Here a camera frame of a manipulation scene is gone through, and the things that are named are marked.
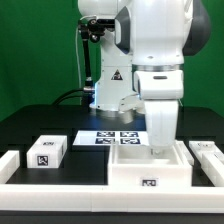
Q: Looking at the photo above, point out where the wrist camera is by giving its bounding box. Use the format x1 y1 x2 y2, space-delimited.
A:
118 94 144 114

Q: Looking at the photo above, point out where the white block with marker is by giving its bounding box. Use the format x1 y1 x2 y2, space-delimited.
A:
26 135 67 168

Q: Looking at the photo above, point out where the white fence piece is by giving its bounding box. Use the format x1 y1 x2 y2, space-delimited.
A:
201 153 224 187
0 150 20 184

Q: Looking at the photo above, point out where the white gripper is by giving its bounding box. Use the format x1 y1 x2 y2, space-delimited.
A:
144 100 179 150

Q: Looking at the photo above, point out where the white cabinet box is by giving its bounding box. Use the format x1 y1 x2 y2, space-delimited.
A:
107 142 193 188

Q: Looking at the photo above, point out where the white right fence piece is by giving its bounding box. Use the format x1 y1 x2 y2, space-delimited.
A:
201 153 224 187

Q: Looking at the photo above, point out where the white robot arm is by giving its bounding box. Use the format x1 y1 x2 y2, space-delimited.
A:
78 0 211 150

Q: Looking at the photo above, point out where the white left fence piece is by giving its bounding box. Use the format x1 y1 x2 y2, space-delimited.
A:
0 150 20 184

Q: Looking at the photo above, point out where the white front fence rail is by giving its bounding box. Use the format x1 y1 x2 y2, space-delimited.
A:
0 184 224 213

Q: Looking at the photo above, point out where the white marker base plate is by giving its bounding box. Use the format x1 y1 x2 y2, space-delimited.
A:
73 130 148 146

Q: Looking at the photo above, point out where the black cable bundle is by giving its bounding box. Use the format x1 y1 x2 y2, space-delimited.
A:
52 88 94 106

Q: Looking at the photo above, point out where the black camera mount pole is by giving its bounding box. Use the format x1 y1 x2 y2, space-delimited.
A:
78 18 115 92

